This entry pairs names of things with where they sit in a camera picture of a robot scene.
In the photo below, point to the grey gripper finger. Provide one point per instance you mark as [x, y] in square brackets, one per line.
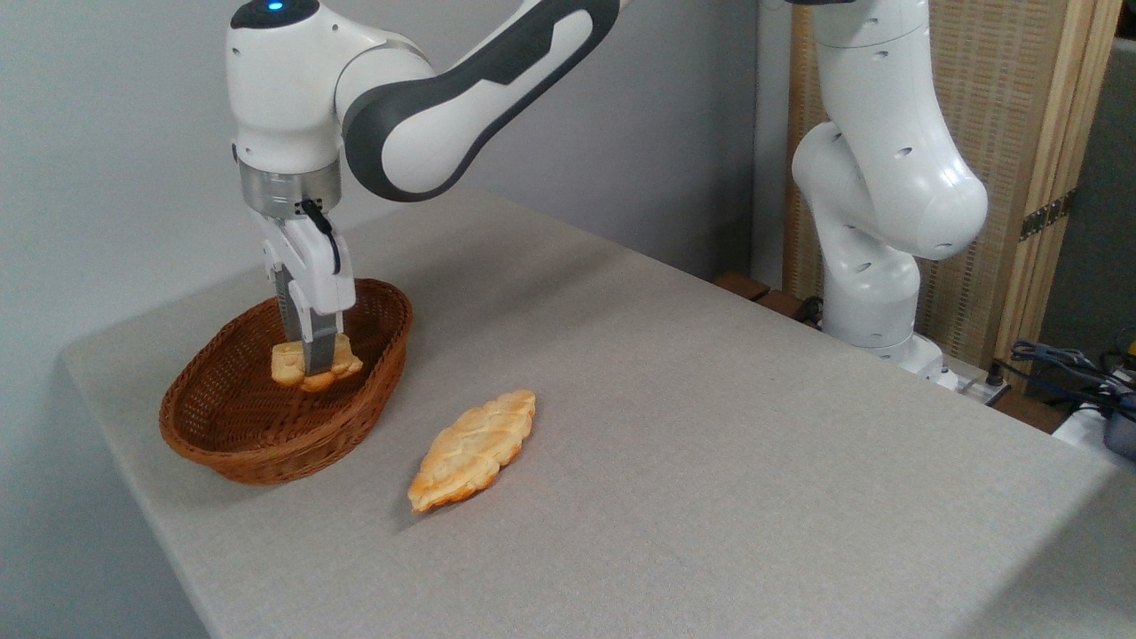
[282, 306]
[319, 355]

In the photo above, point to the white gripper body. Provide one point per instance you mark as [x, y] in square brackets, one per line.
[315, 266]

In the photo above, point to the round flaky bread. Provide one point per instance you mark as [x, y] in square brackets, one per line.
[288, 366]

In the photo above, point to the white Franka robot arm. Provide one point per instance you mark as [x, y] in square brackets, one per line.
[887, 177]

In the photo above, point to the brown wicker basket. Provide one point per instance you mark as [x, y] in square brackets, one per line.
[266, 426]

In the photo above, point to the long oval flaky bread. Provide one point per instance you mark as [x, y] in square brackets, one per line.
[470, 448]

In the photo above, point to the brown wooden block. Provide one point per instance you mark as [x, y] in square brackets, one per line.
[781, 304]
[742, 286]

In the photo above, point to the white power strip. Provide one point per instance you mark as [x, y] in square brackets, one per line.
[976, 387]

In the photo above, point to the wooden rattan folding screen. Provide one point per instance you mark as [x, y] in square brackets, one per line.
[1021, 106]

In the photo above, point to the metal screen hinge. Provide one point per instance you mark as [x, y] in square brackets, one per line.
[1047, 215]

